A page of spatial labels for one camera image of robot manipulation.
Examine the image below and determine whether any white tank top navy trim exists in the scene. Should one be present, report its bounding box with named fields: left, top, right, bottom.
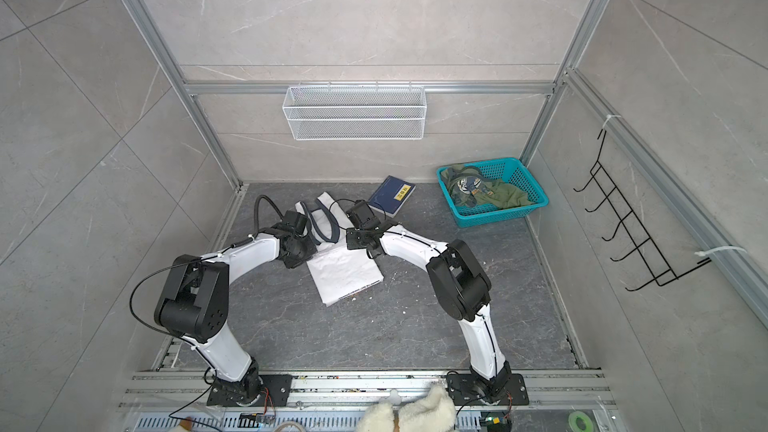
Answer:
left=295, top=192, right=383, bottom=306

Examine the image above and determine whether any green tank top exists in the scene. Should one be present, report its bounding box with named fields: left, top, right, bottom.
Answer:
left=439, top=164, right=533, bottom=209

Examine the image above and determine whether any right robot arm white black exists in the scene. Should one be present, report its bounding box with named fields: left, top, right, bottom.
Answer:
left=327, top=200, right=512, bottom=404

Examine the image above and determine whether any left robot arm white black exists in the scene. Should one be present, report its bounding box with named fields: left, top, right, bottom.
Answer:
left=131, top=195, right=316, bottom=406

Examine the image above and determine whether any navy blue book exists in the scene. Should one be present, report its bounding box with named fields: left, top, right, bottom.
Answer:
left=367, top=176, right=415, bottom=217

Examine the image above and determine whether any teal plastic basket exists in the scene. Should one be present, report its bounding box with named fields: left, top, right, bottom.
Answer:
left=436, top=158, right=549, bottom=228

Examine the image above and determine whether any white fluffy plush toy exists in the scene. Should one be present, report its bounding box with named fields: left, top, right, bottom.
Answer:
left=356, top=384, right=456, bottom=432

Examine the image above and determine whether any green tape roll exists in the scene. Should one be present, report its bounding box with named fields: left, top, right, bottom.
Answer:
left=568, top=411, right=594, bottom=432

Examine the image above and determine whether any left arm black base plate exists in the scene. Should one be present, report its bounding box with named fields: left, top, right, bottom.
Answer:
left=206, top=374, right=293, bottom=407

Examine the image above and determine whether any white wire mesh shelf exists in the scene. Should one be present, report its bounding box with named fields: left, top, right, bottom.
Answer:
left=282, top=85, right=428, bottom=141

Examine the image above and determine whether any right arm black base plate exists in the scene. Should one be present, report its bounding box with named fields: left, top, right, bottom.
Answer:
left=445, top=371, right=530, bottom=407

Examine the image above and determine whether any aluminium mounting rail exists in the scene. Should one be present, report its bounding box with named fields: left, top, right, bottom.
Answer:
left=116, top=370, right=626, bottom=431

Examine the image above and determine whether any black wire hook rack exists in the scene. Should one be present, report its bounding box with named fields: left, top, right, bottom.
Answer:
left=573, top=130, right=712, bottom=293

